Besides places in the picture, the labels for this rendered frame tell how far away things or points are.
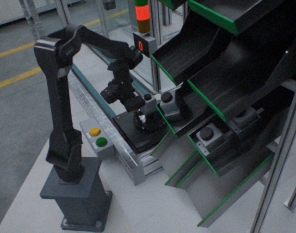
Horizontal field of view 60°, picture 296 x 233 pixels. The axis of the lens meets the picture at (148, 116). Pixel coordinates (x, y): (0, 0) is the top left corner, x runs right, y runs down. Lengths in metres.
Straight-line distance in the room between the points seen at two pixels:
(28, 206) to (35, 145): 1.63
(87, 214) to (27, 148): 1.89
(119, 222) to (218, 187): 0.37
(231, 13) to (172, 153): 0.53
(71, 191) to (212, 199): 0.39
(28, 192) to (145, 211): 0.46
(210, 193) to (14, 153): 2.20
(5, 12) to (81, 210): 5.55
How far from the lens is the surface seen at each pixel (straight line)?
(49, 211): 1.03
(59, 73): 0.64
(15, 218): 1.07
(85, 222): 0.90
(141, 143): 0.97
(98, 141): 1.01
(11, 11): 6.17
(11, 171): 2.55
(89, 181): 0.78
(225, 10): 0.44
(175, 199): 0.94
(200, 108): 0.69
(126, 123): 1.06
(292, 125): 0.55
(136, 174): 0.94
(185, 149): 0.81
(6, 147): 2.82
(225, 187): 0.73
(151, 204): 0.94
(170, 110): 0.68
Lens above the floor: 1.66
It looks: 40 degrees down
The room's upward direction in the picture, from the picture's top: 8 degrees counter-clockwise
